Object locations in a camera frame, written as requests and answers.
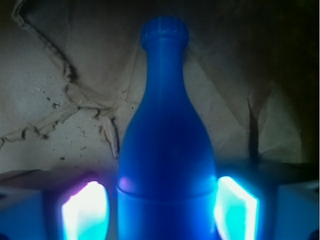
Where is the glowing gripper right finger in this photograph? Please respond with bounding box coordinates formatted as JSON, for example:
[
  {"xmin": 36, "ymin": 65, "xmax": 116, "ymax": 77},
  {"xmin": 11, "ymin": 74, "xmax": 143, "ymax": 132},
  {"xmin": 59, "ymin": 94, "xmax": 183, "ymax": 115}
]
[{"xmin": 214, "ymin": 163, "xmax": 320, "ymax": 240}]

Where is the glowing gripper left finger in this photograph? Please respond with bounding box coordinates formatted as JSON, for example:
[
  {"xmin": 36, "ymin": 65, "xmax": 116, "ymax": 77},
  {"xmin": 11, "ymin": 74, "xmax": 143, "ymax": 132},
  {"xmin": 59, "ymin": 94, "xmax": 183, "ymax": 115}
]
[{"xmin": 0, "ymin": 170, "xmax": 110, "ymax": 240}]

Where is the blue plastic bottle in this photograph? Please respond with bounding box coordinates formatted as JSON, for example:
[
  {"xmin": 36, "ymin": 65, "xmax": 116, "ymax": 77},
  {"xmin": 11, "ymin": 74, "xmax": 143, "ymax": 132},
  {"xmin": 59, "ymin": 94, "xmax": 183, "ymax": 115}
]
[{"xmin": 117, "ymin": 16, "xmax": 216, "ymax": 240}]

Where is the brown paper bag tray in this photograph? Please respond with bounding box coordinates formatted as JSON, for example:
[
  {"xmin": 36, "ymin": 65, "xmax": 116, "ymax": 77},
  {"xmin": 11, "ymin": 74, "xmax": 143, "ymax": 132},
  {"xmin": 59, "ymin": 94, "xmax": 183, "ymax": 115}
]
[{"xmin": 0, "ymin": 0, "xmax": 320, "ymax": 172}]

